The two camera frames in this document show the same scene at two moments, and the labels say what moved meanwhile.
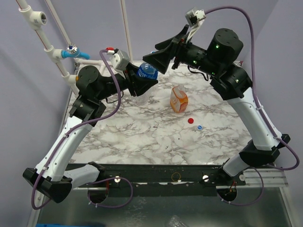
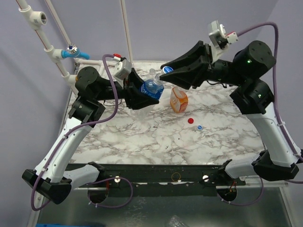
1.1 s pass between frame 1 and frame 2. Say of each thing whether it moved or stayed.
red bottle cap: stayed
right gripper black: moved
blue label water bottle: moved
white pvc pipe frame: stayed
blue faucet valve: stayed
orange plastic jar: stayed
